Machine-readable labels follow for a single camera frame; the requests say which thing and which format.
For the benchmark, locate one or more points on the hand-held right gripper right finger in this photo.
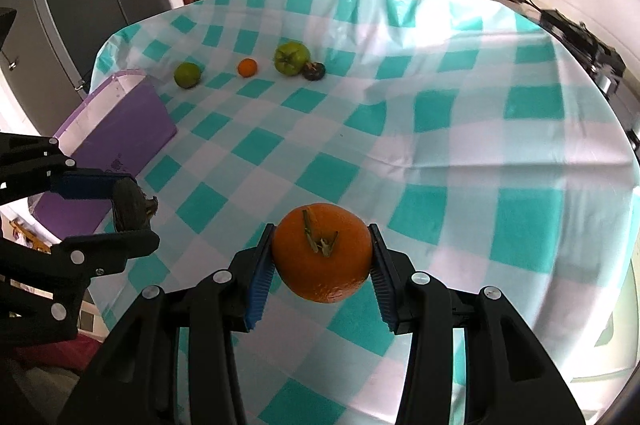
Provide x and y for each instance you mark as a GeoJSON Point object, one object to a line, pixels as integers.
{"type": "Point", "coordinates": [382, 277]}

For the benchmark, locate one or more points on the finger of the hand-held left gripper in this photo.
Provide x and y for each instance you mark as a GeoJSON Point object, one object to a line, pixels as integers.
{"type": "Point", "coordinates": [115, 246]}
{"type": "Point", "coordinates": [92, 185]}

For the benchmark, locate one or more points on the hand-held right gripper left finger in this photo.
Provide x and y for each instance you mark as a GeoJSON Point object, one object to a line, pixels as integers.
{"type": "Point", "coordinates": [259, 277]}

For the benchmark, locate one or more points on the dark brown round fruit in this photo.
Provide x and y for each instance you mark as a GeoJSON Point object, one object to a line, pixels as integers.
{"type": "Point", "coordinates": [127, 205]}

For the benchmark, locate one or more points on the purple box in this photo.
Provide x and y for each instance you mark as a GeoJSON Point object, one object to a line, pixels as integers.
{"type": "Point", "coordinates": [120, 140]}

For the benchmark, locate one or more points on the large orange with stem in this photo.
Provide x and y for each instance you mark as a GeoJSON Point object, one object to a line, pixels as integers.
{"type": "Point", "coordinates": [330, 265]}

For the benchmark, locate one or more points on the round green citrus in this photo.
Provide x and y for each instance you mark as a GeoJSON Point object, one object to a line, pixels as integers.
{"type": "Point", "coordinates": [187, 76]}

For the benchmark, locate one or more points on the teal checked tablecloth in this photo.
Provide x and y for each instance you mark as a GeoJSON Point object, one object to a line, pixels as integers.
{"type": "Point", "coordinates": [450, 145]}

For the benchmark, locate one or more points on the small orange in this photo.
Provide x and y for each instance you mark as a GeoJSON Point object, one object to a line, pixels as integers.
{"type": "Point", "coordinates": [247, 68]}

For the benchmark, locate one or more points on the dark purple mangosteen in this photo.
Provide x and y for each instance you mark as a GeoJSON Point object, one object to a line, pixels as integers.
{"type": "Point", "coordinates": [314, 72]}

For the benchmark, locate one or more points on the green tomato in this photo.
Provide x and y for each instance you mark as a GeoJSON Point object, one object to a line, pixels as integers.
{"type": "Point", "coordinates": [292, 59]}

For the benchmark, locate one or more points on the black countertop appliance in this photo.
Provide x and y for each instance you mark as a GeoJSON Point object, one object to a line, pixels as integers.
{"type": "Point", "coordinates": [585, 50]}

